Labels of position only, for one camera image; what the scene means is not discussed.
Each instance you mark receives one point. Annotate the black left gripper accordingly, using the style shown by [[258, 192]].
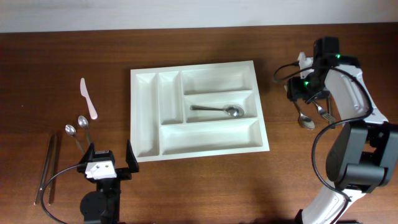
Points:
[[125, 173]]

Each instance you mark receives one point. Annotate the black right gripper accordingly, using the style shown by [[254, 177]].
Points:
[[294, 91]]

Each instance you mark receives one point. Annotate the steel tablespoon packed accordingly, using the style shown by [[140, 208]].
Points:
[[303, 120], [231, 110]]

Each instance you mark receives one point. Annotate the steel fork packed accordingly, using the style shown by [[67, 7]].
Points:
[[323, 113], [330, 110]]

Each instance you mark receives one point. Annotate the steel tongs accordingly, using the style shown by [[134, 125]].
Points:
[[48, 166]]

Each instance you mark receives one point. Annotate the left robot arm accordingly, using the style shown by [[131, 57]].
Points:
[[103, 204]]

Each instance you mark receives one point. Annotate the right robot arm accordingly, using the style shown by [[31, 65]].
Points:
[[364, 155]]

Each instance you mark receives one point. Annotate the steel teaspoon right one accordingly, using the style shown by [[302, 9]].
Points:
[[83, 122]]

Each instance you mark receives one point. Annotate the steel teaspoon one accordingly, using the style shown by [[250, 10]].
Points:
[[83, 122], [71, 131]]

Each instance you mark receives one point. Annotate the pink plastic knife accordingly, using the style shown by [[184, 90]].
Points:
[[85, 94]]

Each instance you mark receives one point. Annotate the steel teaspoon left one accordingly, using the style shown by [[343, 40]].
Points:
[[71, 131]]

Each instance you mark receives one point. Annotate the white plastic cutlery tray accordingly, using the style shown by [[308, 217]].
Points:
[[163, 127]]

